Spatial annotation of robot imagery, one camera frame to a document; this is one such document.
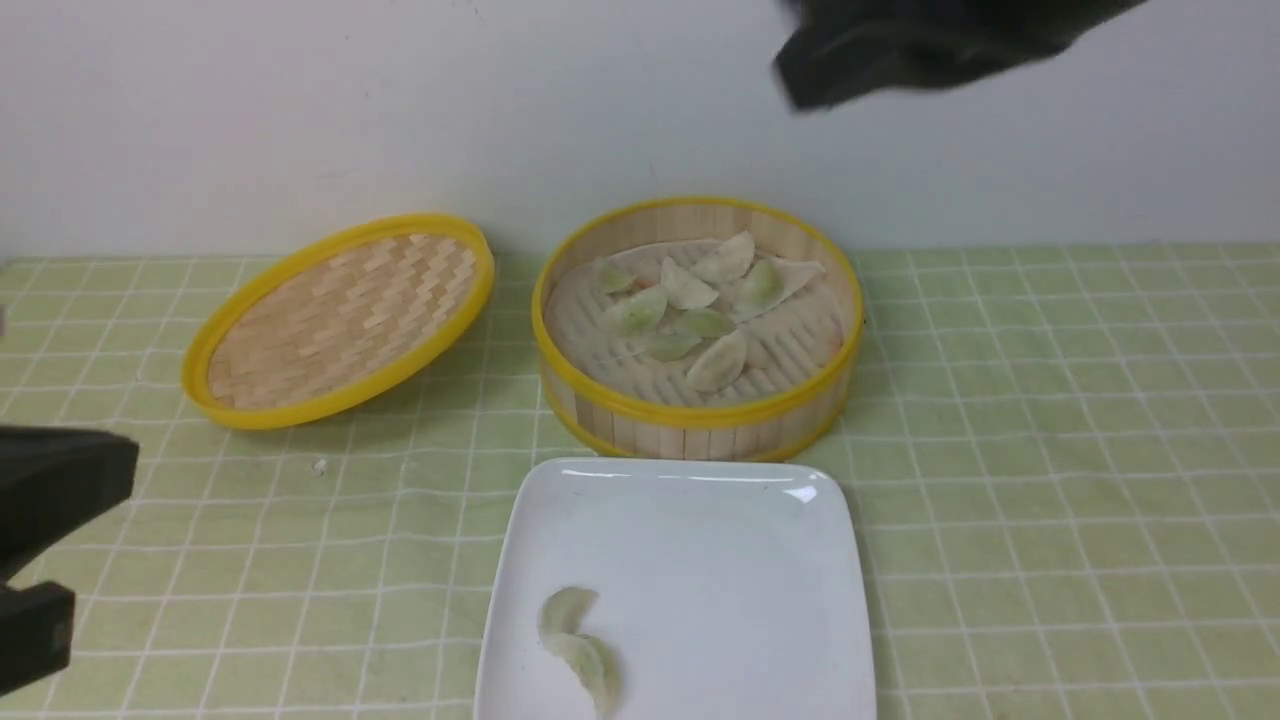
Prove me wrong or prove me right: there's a pale dumpling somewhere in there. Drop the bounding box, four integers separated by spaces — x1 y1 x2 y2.
660 258 721 310
686 329 750 393
691 231 756 284

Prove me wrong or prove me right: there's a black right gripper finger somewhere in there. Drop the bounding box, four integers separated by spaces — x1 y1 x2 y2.
1 582 76 697

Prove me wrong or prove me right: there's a pale dumpling lower centre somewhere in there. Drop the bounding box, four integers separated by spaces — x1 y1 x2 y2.
686 329 750 393

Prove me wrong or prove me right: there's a small green dumpling top left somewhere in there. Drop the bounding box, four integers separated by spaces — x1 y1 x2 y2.
594 260 636 296

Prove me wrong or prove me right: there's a white steamer liner paper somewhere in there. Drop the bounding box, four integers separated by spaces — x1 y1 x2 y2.
543 238 849 407

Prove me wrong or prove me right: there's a green checkered tablecloth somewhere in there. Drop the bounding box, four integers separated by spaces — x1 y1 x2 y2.
1 246 1279 719

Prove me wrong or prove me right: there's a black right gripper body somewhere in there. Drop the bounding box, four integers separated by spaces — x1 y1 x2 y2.
773 1 1139 113

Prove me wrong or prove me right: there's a small green dumpling lower left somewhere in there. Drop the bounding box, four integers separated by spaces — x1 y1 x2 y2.
643 331 703 363

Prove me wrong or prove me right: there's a yellow rimmed bamboo steamer lid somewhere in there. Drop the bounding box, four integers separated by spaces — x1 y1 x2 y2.
180 213 497 430

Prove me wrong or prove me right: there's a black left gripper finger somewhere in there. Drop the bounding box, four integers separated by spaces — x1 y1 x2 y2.
1 427 140 582

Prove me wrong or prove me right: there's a green dumpling bottom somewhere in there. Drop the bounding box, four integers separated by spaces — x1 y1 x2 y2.
538 585 599 643

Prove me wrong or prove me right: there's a white square plate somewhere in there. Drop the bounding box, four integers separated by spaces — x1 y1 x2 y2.
474 457 878 719

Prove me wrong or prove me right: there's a pale dumpling centre top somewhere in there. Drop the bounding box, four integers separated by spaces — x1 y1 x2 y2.
660 258 721 310

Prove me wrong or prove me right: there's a yellow rimmed bamboo steamer basket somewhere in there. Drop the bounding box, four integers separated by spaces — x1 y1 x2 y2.
532 196 867 462

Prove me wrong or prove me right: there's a small green dumpling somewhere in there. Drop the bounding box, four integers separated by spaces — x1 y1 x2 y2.
643 331 703 363
594 260 636 296

